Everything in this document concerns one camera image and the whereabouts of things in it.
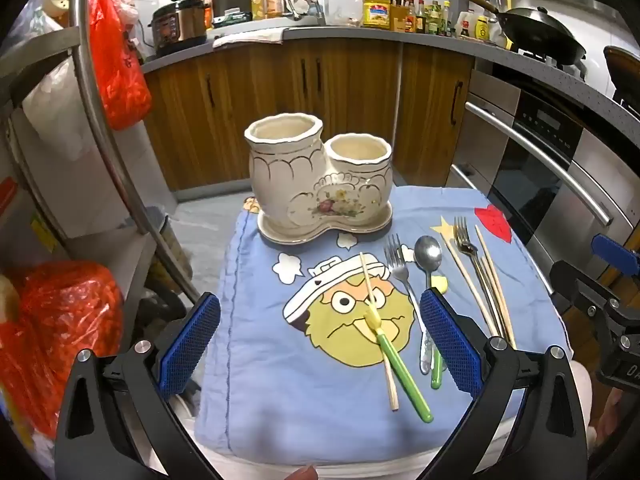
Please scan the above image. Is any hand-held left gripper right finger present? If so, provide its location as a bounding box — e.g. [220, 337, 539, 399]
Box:
[419, 287, 588, 480]

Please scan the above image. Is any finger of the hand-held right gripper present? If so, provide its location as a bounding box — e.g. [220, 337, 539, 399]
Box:
[591, 234, 640, 277]
[549, 259, 640, 346]

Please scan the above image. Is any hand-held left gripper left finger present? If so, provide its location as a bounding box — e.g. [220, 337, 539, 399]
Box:
[52, 291, 223, 480]

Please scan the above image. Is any yellow and green utensil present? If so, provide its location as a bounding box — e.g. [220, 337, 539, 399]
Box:
[364, 306, 434, 423]

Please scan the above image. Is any wooden chopstick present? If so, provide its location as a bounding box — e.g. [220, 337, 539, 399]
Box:
[358, 251, 399, 412]
[442, 232, 498, 337]
[473, 224, 517, 349]
[479, 254, 508, 339]

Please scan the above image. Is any metal spoon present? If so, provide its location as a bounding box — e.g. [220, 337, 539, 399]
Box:
[414, 235, 444, 375]

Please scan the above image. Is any green handled metal fork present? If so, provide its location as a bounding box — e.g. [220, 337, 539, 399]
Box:
[383, 233, 444, 390]

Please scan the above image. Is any all metal fork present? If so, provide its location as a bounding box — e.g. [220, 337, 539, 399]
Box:
[452, 216, 503, 338]

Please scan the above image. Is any cream ceramic double utensil holder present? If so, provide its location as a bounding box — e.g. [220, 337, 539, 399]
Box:
[244, 112, 395, 247]

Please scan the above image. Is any person's right hand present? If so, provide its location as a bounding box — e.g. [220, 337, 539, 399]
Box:
[587, 390, 640, 457]

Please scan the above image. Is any blue cartoon printed cloth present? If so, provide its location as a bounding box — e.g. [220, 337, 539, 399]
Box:
[192, 185, 573, 468]

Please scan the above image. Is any stainless steel oven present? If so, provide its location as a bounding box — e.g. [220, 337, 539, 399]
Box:
[445, 70, 640, 281]

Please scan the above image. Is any red plastic bag of produce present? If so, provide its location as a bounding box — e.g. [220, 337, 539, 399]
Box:
[0, 260, 126, 441]

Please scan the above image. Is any wooden kitchen cabinet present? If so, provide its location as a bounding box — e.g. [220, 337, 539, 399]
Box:
[142, 40, 476, 193]

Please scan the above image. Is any white plastic bag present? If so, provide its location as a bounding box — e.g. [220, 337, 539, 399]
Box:
[22, 57, 96, 161]

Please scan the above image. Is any metal storage rack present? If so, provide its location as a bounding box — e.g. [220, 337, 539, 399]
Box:
[0, 0, 203, 311]

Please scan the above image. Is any hanging red plastic bag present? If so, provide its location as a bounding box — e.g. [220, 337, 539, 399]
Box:
[90, 0, 153, 131]

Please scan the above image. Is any row of sauce bottles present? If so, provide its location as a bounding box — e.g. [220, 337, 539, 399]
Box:
[406, 0, 503, 43]

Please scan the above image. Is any white dish towel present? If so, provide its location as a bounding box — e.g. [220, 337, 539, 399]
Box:
[212, 27, 286, 49]

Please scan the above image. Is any electric pressure cooker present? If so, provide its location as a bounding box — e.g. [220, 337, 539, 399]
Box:
[149, 0, 208, 56]

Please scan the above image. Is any wooden knife block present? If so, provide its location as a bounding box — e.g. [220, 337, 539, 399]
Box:
[389, 0, 416, 33]

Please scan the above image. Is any green and black box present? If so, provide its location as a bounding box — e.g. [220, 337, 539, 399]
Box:
[212, 10, 253, 28]

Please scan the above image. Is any large yellow oil jug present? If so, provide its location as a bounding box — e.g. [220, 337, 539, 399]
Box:
[362, 0, 392, 28]

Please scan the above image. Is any metal kitchen faucet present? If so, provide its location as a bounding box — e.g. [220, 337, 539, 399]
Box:
[285, 0, 327, 25]

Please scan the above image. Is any black wok with wooden handle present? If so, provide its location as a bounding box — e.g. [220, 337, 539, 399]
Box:
[447, 0, 588, 66]

